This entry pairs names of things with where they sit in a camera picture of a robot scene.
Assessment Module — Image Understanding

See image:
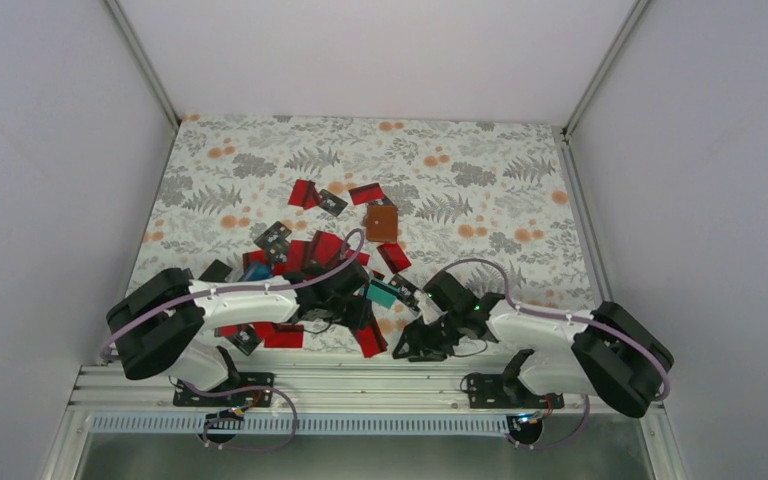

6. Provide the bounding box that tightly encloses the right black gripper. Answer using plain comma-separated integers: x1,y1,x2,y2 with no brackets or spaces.
393,310,464,363

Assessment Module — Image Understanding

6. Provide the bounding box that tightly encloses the red card front pile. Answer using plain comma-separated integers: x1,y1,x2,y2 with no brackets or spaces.
353,320,388,358

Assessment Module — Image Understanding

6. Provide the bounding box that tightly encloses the red card pile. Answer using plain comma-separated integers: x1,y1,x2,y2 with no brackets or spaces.
241,231,354,275
353,320,388,358

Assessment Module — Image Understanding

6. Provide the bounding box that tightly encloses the brown leather card holder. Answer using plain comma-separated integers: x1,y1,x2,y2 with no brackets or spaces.
364,204,399,243

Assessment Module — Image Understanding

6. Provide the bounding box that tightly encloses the black vip card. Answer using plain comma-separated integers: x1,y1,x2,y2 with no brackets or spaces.
254,221,292,255
227,328,263,356
318,189,348,217
388,274,419,311

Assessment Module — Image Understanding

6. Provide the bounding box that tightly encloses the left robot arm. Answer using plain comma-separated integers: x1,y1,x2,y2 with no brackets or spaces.
106,261,370,405

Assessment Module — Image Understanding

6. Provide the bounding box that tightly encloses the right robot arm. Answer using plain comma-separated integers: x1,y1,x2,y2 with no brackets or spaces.
389,272,675,418

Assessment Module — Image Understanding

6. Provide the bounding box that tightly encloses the teal card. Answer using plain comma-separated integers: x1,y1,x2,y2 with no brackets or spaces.
365,278,398,309

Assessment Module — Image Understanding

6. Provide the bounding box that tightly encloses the red card pile centre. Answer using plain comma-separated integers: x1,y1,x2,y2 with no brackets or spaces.
241,231,354,275

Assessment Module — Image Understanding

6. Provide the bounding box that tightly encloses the red card near holder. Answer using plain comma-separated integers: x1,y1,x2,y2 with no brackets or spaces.
376,243,412,274

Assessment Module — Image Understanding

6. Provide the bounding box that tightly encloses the red card bottom front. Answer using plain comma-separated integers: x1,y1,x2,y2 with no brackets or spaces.
263,324,305,349

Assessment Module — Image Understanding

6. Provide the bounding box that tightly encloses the red card far centre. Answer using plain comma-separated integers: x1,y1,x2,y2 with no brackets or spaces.
348,183,385,205

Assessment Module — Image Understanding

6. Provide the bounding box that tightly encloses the red card far left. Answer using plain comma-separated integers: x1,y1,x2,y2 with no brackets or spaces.
288,179,321,210

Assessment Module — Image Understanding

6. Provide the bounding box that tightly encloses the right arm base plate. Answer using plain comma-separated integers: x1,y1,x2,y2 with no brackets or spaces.
459,372,565,409

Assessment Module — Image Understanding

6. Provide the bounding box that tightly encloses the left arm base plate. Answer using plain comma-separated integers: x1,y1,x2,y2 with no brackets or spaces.
172,372,275,408

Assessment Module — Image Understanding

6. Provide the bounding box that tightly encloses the aluminium rail frame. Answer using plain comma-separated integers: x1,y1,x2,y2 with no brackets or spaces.
43,351,686,479

